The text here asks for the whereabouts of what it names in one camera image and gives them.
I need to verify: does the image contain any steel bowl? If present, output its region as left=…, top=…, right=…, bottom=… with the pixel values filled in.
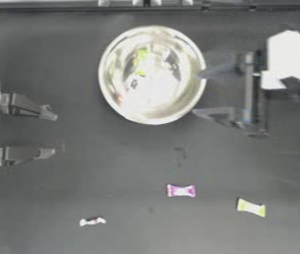
left=96, top=25, right=209, bottom=126

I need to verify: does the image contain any green candy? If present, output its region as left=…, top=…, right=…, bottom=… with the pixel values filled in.
left=134, top=47, right=153, bottom=67
left=236, top=197, right=268, bottom=218

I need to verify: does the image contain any purple candy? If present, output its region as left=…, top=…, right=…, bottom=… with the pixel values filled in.
left=166, top=184, right=198, bottom=198

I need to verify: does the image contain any white red candy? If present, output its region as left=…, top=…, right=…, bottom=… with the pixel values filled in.
left=78, top=215, right=107, bottom=227

